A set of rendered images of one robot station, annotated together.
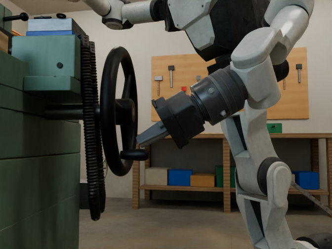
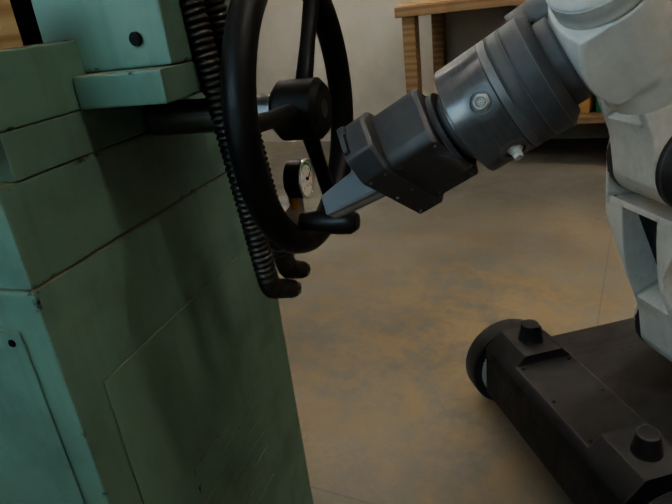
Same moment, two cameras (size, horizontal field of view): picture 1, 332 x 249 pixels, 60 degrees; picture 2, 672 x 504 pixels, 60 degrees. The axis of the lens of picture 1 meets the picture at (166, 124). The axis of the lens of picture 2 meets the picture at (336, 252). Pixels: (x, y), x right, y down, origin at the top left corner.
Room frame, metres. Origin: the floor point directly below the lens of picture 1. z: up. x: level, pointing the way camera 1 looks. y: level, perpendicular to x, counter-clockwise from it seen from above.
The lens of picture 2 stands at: (0.09, -0.09, 0.90)
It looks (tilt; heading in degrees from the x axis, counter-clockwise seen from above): 23 degrees down; 17
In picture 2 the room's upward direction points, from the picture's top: 7 degrees counter-clockwise
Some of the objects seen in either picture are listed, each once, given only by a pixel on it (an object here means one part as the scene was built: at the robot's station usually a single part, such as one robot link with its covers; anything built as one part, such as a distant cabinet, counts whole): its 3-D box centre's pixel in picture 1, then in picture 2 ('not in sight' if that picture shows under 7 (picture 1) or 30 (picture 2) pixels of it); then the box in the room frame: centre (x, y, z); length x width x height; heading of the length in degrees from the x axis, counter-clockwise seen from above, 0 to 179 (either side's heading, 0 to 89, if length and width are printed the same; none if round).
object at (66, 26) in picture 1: (60, 35); not in sight; (0.65, 0.24, 0.99); 0.13 x 0.11 x 0.06; 176
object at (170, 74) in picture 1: (226, 85); not in sight; (3.71, -0.78, 1.50); 2.00 x 0.04 x 0.90; 79
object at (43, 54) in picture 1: (57, 65); (142, 14); (0.64, 0.25, 0.91); 0.15 x 0.14 x 0.09; 176
